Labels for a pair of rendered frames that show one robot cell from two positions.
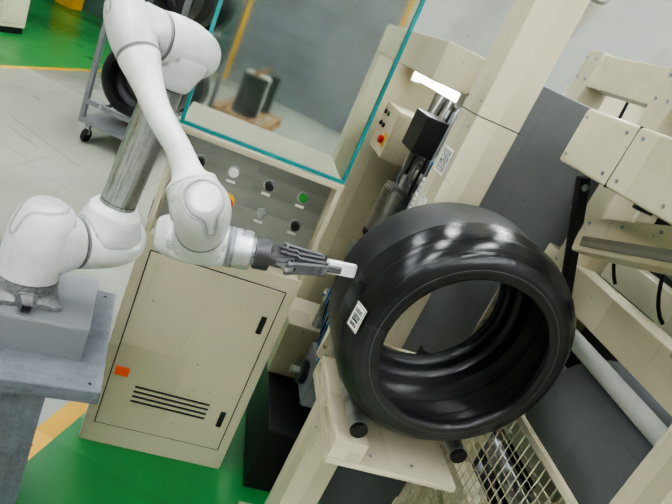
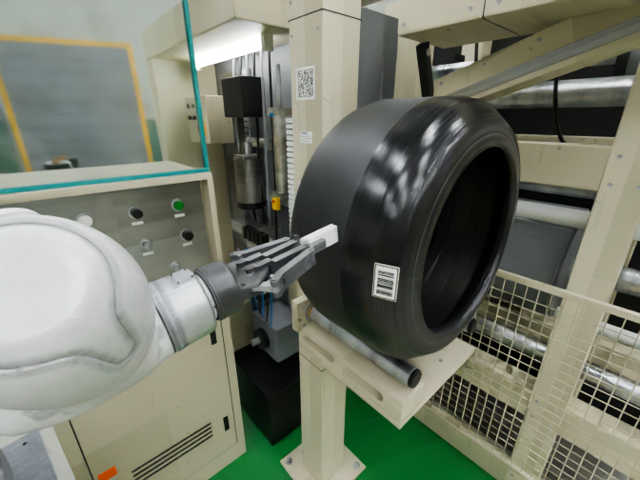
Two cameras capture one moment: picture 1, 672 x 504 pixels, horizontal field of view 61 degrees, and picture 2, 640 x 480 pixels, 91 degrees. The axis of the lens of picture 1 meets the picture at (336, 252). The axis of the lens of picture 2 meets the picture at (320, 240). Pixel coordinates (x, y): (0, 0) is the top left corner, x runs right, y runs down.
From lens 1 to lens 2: 85 cm
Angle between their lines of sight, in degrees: 24
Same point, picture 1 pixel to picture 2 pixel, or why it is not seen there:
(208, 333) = (170, 377)
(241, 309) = not seen: hidden behind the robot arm
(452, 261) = (452, 149)
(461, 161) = (329, 71)
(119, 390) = not seen: outside the picture
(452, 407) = (430, 291)
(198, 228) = (77, 378)
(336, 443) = (404, 407)
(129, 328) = (84, 439)
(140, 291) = not seen: hidden behind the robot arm
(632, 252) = (513, 75)
